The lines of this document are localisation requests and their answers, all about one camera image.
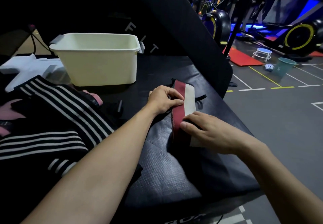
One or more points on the person's right hand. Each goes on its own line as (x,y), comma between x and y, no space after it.
(214,135)

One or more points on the person's left hand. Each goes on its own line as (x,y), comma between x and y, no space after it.
(161,100)

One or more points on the person's right thumb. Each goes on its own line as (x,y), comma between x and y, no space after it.
(188,127)

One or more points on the person's left thumb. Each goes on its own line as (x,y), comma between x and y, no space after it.
(176,102)

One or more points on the red and white garment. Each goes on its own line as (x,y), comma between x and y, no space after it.
(184,97)

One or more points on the person's left forearm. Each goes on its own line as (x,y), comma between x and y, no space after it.
(101,170)

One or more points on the person's right forearm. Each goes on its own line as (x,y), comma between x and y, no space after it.
(282,181)

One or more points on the black upright padded board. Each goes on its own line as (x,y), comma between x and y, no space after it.
(181,29)

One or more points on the red floor mat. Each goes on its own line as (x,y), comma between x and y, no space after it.
(241,57)

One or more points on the pink cloth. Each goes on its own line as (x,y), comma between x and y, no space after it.
(94,97)

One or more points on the cream plastic tub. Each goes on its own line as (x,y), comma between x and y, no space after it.
(101,62)

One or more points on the black yellow-wheeled exercise bike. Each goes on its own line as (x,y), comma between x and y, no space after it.
(217,22)
(300,36)

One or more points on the small white round stool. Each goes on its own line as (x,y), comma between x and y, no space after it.
(262,54)

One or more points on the small blue white box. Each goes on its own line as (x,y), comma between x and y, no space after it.
(269,67)

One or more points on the black metal pole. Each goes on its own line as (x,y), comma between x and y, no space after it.
(237,19)

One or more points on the black white-striped garment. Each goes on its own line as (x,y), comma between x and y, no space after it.
(32,143)
(73,107)

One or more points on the teal plastic bin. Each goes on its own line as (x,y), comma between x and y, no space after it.
(284,67)

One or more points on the white cloth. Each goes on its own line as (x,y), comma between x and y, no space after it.
(27,67)

